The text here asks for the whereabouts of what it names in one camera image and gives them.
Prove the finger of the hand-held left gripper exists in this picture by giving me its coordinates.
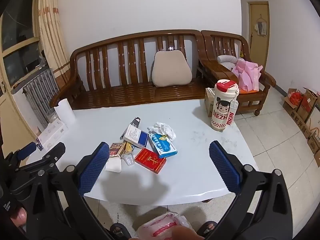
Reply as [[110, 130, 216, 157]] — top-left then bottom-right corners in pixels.
[[24, 142, 67, 173], [5, 142, 37, 167]]

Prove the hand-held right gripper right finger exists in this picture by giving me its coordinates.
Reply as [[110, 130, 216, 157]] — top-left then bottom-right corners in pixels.
[[200, 140, 293, 240]]

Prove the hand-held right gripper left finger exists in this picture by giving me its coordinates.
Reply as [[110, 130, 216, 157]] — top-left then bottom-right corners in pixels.
[[26, 141, 122, 240]]

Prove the small white pad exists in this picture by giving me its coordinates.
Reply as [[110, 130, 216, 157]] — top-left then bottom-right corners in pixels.
[[105, 156, 122, 173]]

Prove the small patterned box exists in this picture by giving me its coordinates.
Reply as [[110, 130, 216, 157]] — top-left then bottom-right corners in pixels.
[[110, 142, 127, 158]]

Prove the clear plastic wrapper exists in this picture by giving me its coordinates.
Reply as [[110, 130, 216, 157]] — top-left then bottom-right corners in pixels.
[[121, 154, 136, 167]]

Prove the white and blue cigarette box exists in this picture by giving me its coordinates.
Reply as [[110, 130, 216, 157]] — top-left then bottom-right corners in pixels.
[[123, 124, 148, 148]]

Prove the red cigarette pack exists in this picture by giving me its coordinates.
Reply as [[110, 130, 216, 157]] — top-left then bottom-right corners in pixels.
[[134, 147, 167, 174]]

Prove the small black packet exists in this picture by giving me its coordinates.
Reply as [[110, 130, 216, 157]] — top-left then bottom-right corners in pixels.
[[120, 117, 141, 140]]

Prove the blue and white medicine box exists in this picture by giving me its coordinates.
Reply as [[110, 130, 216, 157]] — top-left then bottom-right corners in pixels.
[[148, 132, 178, 159]]

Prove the white tissue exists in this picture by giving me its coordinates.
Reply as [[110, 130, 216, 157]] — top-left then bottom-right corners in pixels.
[[147, 122, 176, 140]]

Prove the red and white plastic bag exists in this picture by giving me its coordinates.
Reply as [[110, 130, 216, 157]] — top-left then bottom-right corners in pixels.
[[135, 211, 194, 240]]

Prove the person's left hand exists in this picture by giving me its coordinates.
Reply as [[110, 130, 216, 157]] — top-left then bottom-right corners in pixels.
[[10, 207, 27, 228]]

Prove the person's right hand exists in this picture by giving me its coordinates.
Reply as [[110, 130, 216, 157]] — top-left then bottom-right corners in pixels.
[[172, 225, 198, 240]]

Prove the flat white box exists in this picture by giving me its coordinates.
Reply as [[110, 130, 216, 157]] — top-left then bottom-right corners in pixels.
[[37, 119, 68, 149]]

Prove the white paper towel roll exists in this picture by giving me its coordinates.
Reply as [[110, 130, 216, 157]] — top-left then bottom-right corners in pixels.
[[54, 98, 76, 127]]

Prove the grey radiator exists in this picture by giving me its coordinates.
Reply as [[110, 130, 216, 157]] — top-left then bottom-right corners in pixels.
[[22, 67, 60, 130]]

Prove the cartoon print tumbler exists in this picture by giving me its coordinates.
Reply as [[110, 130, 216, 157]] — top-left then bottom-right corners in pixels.
[[210, 79, 238, 132]]

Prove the black sandal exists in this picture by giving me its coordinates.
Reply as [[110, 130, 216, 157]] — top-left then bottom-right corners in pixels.
[[203, 221, 218, 236], [109, 221, 132, 240]]

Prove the small cardboard box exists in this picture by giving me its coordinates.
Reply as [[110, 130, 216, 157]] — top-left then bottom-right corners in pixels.
[[204, 87, 217, 117]]

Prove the wooden sofa bench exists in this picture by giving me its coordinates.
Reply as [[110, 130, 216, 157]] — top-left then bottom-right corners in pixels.
[[49, 29, 208, 110]]

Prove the flattened printed cardboard box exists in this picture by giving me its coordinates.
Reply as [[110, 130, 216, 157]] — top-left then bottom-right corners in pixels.
[[290, 111, 312, 139]]

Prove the open cardboard box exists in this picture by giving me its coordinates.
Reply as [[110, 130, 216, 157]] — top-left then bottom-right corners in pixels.
[[283, 88, 304, 113]]

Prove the brown cardboard box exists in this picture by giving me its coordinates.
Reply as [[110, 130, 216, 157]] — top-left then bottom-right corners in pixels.
[[307, 127, 320, 153]]

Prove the pink plastic bag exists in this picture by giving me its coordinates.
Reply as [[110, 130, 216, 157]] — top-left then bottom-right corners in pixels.
[[231, 58, 264, 92]]

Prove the wooden armchair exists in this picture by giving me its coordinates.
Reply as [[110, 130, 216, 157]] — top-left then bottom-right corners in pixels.
[[201, 30, 277, 117]]

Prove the tall cardboard box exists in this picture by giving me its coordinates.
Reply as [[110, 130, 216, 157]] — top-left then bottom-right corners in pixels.
[[296, 87, 320, 124]]

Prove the grey pillow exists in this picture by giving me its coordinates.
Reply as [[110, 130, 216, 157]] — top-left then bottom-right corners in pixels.
[[217, 55, 238, 70]]

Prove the beige cushion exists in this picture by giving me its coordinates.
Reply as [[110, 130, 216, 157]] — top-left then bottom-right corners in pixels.
[[152, 50, 193, 88]]

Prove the window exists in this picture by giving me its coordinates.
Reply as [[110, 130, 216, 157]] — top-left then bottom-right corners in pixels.
[[0, 0, 48, 87]]

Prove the cream curtain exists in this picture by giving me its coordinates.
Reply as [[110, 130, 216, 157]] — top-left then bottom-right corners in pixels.
[[37, 0, 72, 81]]

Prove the yellow door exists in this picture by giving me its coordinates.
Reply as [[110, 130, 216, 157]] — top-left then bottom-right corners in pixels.
[[247, 1, 271, 63]]

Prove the hanger with cloth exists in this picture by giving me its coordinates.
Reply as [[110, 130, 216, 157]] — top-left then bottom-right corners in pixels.
[[254, 14, 268, 37]]

